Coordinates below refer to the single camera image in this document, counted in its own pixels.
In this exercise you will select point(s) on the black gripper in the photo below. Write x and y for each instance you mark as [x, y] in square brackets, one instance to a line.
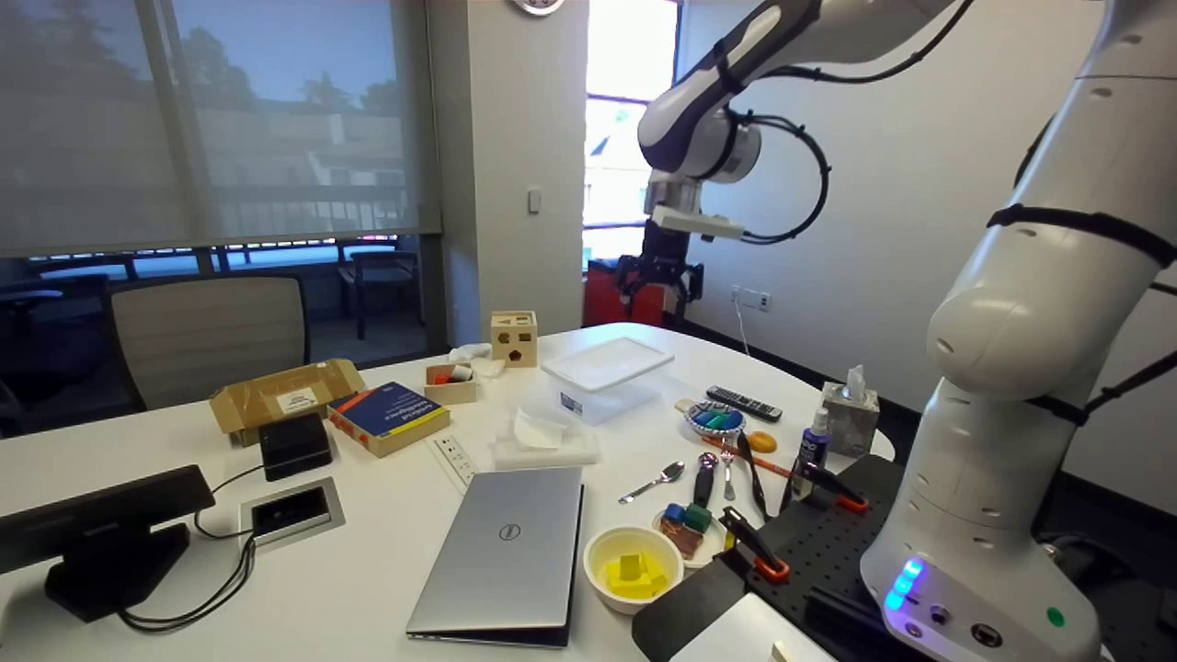
[665, 247]

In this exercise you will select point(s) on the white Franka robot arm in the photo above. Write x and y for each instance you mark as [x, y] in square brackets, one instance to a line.
[1015, 368]

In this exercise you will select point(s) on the blue patterned bowl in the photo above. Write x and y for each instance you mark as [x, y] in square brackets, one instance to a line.
[692, 426]

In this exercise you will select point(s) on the yellow bowl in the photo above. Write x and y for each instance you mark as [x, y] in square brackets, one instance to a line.
[597, 578]

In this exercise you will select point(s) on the red bin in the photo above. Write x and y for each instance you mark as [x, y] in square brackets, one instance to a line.
[609, 298]

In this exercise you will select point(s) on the clear plastic lidded container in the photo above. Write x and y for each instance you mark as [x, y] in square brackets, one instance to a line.
[609, 374]

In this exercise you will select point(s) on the black remote control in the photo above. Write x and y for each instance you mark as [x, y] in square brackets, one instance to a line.
[744, 403]

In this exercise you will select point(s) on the bright tall window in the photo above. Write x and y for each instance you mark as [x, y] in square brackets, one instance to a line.
[625, 123]

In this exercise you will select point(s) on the orange round toy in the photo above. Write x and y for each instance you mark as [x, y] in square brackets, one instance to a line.
[763, 443]

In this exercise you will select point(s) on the white crumpled cloth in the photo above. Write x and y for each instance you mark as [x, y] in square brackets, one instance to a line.
[546, 439]

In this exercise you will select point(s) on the orange pen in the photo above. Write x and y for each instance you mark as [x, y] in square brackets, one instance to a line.
[765, 464]

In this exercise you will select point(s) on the black marker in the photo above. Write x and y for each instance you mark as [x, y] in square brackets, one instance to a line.
[752, 474]

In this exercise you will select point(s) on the grey tissue box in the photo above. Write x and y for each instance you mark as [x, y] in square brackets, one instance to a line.
[846, 426]

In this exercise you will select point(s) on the small spray bottle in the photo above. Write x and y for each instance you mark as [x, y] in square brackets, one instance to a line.
[810, 464]

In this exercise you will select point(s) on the blue toy block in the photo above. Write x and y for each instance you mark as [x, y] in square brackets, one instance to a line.
[671, 512]

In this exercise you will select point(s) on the green toy block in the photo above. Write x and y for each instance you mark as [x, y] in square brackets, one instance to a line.
[695, 518]

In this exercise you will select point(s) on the small wooden tray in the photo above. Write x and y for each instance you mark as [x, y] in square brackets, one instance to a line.
[451, 383]

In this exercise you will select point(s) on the red toy block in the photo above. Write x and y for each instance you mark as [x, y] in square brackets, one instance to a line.
[676, 540]

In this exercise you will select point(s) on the black orange clamp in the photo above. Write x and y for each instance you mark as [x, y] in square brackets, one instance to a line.
[752, 541]
[834, 488]

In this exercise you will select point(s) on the white remote control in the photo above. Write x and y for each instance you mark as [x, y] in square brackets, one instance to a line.
[454, 460]

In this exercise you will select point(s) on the yellow toy block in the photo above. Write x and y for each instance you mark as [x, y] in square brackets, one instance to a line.
[633, 574]

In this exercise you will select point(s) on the black perforated mounting board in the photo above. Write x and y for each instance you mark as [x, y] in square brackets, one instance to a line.
[822, 552]

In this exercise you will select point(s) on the blue book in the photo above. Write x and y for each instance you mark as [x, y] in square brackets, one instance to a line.
[389, 414]

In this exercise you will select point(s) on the silver laptop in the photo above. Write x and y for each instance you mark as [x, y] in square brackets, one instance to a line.
[500, 552]

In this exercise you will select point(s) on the black flat mat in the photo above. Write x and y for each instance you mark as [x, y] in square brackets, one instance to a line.
[685, 610]

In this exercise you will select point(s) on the white paper sheet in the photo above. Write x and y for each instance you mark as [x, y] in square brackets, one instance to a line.
[749, 639]

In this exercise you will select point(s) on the cardboard box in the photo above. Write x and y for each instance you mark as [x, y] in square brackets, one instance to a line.
[285, 400]

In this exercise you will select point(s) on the small black box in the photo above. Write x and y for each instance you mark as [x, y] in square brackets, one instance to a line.
[296, 448]

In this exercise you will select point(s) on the grey roller blind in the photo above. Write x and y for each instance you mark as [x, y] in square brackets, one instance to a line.
[279, 123]

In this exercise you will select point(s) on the table power outlet panel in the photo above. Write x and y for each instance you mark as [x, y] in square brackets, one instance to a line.
[293, 508]

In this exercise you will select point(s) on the beige office chair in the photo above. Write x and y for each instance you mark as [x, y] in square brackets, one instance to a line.
[208, 335]

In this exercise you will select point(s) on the black video bar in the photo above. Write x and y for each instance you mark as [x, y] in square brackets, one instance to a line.
[105, 528]

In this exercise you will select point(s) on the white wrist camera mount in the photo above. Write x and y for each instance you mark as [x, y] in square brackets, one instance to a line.
[700, 224]

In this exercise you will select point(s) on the white wall outlet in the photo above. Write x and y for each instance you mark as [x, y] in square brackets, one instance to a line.
[752, 298]

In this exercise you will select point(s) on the white light switch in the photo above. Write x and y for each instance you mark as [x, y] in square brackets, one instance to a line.
[535, 203]

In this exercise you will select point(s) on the wall clock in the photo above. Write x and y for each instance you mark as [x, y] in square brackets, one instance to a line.
[537, 7]

